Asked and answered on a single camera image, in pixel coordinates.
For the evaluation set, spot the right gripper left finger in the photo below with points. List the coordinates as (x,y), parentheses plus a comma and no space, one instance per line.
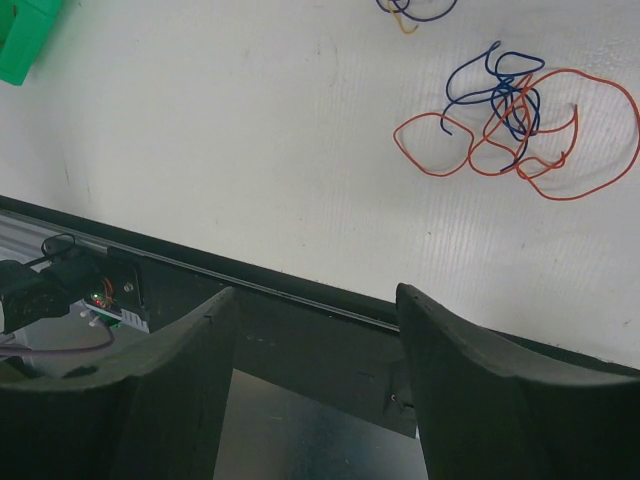
(153,410)

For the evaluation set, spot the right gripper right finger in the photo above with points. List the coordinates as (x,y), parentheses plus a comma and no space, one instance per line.
(491,405)

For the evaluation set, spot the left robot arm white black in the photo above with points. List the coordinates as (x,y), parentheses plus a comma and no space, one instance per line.
(47,286)

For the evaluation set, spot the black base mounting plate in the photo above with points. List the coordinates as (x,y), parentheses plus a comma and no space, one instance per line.
(319,352)

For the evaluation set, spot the green compartment tray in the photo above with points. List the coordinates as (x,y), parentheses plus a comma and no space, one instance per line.
(25,25)

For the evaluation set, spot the left white cable duct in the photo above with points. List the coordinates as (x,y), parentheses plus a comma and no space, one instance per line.
(123,316)

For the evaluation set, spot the aluminium front rail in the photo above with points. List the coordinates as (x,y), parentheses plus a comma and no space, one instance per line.
(50,235)

